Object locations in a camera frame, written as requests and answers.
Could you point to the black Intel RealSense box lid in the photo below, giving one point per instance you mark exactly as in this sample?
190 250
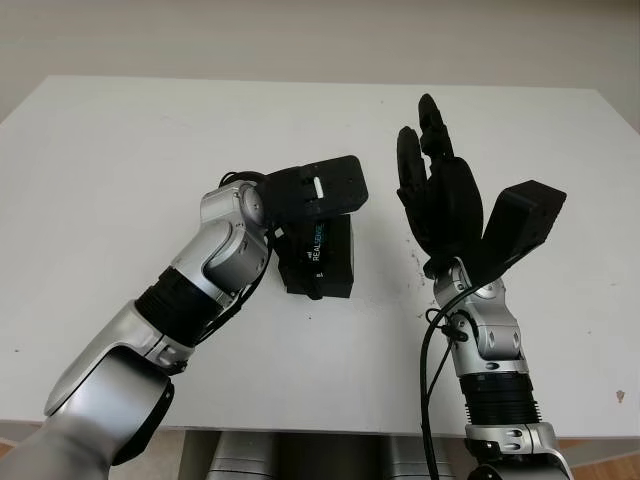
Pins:
335 245

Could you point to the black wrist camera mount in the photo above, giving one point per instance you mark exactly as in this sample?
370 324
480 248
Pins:
330 185
520 220

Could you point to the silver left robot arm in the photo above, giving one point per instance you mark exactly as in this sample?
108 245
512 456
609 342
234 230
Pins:
150 320

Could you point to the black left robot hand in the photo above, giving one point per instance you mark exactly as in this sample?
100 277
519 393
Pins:
287 250

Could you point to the gray robot thigh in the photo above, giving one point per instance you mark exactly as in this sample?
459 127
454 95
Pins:
425 462
245 460

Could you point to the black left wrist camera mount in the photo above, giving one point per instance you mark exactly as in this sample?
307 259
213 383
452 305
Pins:
330 185

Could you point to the gray right robot thigh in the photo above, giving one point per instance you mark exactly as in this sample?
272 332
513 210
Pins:
425 462

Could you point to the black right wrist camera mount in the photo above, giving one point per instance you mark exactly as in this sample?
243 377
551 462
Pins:
520 220

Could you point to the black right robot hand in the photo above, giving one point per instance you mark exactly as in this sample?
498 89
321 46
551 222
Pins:
450 200

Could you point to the gray left robot thigh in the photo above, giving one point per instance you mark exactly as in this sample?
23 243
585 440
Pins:
245 460

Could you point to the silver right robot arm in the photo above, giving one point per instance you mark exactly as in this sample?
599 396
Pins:
495 350

